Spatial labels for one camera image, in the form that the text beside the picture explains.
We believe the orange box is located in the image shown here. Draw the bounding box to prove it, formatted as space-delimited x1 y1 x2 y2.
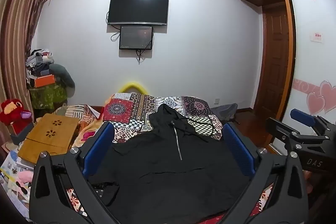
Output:
34 74 56 88

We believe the black zip hoodie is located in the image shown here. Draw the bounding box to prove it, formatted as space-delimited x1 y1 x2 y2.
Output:
88 104 250 224

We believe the wooden lap table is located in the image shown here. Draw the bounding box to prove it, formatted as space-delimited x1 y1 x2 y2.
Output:
17 113 80 164

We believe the yellow curved foam tube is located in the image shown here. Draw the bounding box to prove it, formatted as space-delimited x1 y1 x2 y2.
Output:
118 81 149 94

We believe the white heart-print sliding door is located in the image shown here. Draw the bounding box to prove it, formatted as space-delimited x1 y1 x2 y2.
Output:
273 0 336 156

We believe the black monitor cable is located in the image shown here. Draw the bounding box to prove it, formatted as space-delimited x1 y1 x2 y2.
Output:
135 49 145 65

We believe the patchwork patterned blanket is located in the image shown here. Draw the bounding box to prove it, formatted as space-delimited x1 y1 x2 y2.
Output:
62 92 275 223

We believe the grey plush pillow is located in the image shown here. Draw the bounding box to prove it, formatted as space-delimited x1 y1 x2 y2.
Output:
49 64 76 96

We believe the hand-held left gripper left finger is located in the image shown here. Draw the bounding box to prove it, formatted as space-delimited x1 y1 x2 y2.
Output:
29 123 124 224

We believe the black wall television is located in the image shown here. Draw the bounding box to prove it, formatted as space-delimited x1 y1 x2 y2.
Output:
107 0 169 26

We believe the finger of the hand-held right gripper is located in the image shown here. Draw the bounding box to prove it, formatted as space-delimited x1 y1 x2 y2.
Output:
290 109 336 135
266 118 330 152

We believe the red plush toy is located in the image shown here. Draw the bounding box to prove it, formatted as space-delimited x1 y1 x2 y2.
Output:
0 99 33 135

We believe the dark grey cloth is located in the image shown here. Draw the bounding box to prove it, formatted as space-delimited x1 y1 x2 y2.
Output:
211 103 238 122

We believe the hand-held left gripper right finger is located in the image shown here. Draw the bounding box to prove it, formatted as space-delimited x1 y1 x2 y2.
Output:
218 122 309 224

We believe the pink plush toy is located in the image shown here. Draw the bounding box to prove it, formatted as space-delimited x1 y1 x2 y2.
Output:
14 170 34 195

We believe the brown striped curtain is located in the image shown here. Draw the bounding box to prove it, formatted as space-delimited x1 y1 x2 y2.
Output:
0 0 55 161

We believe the orange striped quilt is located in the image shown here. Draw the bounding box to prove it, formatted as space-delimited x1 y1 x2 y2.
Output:
54 105 105 148

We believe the pile of clutter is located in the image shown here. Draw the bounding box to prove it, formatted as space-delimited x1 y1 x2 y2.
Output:
25 49 57 88

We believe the brown wooden door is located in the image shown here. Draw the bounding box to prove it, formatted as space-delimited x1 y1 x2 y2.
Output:
253 2 292 119

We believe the small black wall monitor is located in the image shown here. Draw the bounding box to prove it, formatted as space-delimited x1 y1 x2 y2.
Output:
119 25 154 50

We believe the pile of magazines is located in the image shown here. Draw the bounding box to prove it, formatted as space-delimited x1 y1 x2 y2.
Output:
0 151 34 214

